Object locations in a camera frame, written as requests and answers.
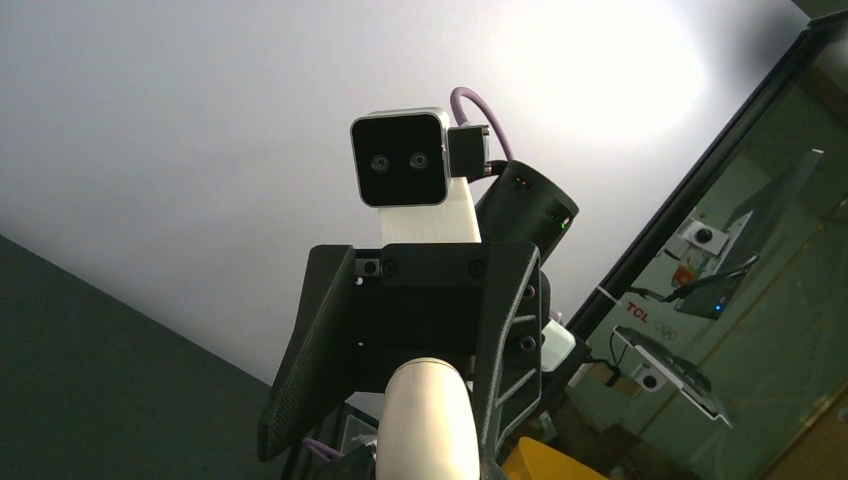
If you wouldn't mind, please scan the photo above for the beige earbud charging case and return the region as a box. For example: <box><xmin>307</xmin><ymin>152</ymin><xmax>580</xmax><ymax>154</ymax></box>
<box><xmin>375</xmin><ymin>357</ymin><xmax>481</xmax><ymax>479</ymax></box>

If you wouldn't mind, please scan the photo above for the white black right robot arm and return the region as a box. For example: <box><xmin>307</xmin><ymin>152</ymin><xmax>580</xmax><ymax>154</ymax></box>
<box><xmin>257</xmin><ymin>161</ymin><xmax>578</xmax><ymax>462</ymax></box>

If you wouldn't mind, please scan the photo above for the yellow plastic bin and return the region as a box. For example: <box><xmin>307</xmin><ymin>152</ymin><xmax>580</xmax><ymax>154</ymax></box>
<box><xmin>501</xmin><ymin>437</ymin><xmax>606</xmax><ymax>480</ymax></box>

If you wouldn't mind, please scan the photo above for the black right frame post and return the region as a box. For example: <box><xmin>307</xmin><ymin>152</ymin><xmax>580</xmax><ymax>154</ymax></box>
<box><xmin>567</xmin><ymin>10</ymin><xmax>847</xmax><ymax>340</ymax></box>

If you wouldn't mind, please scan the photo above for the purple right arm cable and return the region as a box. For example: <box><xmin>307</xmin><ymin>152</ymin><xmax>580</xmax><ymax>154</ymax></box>
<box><xmin>450</xmin><ymin>86</ymin><xmax>515</xmax><ymax>163</ymax></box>

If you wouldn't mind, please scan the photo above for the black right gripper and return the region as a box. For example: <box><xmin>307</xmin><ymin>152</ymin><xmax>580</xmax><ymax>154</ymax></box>
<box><xmin>257</xmin><ymin>242</ymin><xmax>542</xmax><ymax>463</ymax></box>

